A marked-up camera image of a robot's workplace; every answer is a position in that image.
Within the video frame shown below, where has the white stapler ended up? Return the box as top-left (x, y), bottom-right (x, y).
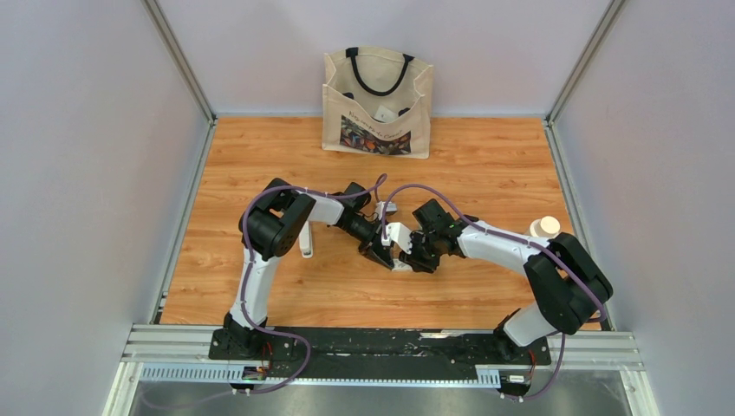
top-left (298, 222), bottom-right (314, 258)

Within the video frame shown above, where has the white staples box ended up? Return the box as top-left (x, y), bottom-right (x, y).
top-left (392, 259), bottom-right (413, 272)

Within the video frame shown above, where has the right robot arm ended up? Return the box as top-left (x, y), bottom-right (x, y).
top-left (399, 199), bottom-right (614, 363)

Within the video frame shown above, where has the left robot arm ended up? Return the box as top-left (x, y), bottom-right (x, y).
top-left (209, 178), bottom-right (394, 360)

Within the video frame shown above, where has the white plastic bottle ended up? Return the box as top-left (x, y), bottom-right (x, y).
top-left (527, 216), bottom-right (561, 238)

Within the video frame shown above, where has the beige canvas tote bag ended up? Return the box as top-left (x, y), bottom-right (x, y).
top-left (322, 46), bottom-right (434, 159)

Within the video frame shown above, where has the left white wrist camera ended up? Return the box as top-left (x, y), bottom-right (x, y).
top-left (374, 201), bottom-right (398, 219)

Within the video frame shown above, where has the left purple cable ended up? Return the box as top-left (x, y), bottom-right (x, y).
top-left (239, 172), bottom-right (389, 396)

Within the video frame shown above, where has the purple cable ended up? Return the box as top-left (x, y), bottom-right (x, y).
top-left (379, 183), bottom-right (610, 402)
top-left (239, 172), bottom-right (389, 396)

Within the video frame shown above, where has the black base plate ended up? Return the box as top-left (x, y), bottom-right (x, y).
top-left (215, 327), bottom-right (551, 381)

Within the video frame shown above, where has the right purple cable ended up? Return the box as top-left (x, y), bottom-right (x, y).
top-left (379, 183), bottom-right (610, 402)

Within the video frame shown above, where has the aluminium frame rail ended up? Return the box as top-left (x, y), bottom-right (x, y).
top-left (104, 324), bottom-right (659, 415)

